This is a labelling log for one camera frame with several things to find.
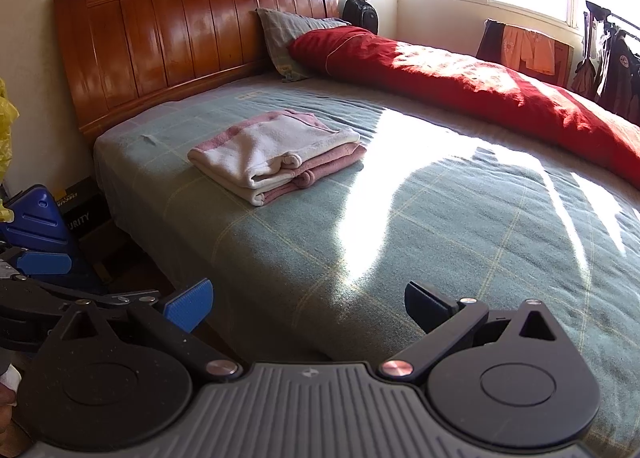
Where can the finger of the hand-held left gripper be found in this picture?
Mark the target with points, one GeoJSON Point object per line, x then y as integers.
{"type": "Point", "coordinates": [42, 264]}
{"type": "Point", "coordinates": [50, 293]}

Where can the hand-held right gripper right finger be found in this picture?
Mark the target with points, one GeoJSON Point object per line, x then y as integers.
{"type": "Point", "coordinates": [425, 303]}

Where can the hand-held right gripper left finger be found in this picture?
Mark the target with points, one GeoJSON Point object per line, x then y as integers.
{"type": "Point", "coordinates": [190, 308]}

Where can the pink and white sweater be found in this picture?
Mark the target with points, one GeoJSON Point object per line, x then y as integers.
{"type": "Point", "coordinates": [260, 152]}

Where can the person's left hand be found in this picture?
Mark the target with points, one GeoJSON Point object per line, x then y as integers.
{"type": "Point", "coordinates": [9, 383]}

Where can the blue plastic object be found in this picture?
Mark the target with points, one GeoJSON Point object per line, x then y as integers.
{"type": "Point", "coordinates": [35, 218]}

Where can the black cardboard box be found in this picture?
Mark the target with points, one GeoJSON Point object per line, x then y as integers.
{"type": "Point", "coordinates": [82, 208]}

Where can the yellow plastic bag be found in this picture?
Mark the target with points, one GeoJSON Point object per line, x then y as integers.
{"type": "Point", "coordinates": [6, 137]}

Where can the red duvet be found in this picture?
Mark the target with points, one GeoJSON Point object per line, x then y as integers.
{"type": "Point", "coordinates": [475, 82]}

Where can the wooden headboard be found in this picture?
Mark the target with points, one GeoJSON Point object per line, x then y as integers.
{"type": "Point", "coordinates": [175, 37]}

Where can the dark cloth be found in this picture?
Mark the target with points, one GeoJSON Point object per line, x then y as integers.
{"type": "Point", "coordinates": [490, 40]}

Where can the orange cloth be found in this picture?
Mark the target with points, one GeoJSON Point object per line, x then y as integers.
{"type": "Point", "coordinates": [527, 50]}

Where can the grey pillow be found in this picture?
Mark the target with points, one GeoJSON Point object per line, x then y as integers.
{"type": "Point", "coordinates": [285, 42]}

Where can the dark hanging bag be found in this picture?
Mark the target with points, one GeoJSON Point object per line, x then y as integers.
{"type": "Point", "coordinates": [584, 57]}

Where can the black backpack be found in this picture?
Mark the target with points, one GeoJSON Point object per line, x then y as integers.
{"type": "Point", "coordinates": [360, 15]}

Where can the black jacket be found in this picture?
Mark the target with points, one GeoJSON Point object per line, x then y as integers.
{"type": "Point", "coordinates": [620, 72]}

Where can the metal drying rack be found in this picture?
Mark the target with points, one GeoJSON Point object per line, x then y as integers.
{"type": "Point", "coordinates": [620, 20]}

